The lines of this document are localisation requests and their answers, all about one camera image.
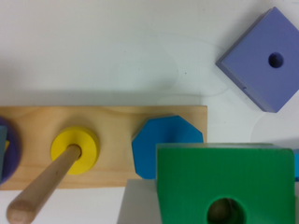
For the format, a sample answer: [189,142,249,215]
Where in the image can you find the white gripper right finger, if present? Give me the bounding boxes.
[294,182,299,224]

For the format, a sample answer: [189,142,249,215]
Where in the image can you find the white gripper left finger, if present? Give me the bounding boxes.
[117,179,162,224]

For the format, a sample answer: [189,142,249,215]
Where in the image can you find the green square block with hole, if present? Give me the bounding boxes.
[157,144,295,224]

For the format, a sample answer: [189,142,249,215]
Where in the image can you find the light blue square block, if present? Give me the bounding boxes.
[293,149,299,182]

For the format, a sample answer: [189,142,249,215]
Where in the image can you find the blue octagon block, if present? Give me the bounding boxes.
[132,116,204,179]

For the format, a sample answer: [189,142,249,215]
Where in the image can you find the purple square block with hole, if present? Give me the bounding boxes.
[216,7,299,113]

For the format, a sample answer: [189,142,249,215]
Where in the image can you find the small yellow block under blue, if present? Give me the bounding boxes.
[5,140,10,152]

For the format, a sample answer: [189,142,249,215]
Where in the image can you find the wooden peg base board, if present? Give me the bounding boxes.
[0,105,207,190]

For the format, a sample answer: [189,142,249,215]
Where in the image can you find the middle wooden peg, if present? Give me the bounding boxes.
[7,145,81,224]

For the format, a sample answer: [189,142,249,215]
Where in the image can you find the yellow ring block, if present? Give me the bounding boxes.
[50,126,100,175]

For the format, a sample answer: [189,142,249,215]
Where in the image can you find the purple ring block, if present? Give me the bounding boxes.
[0,118,21,184]

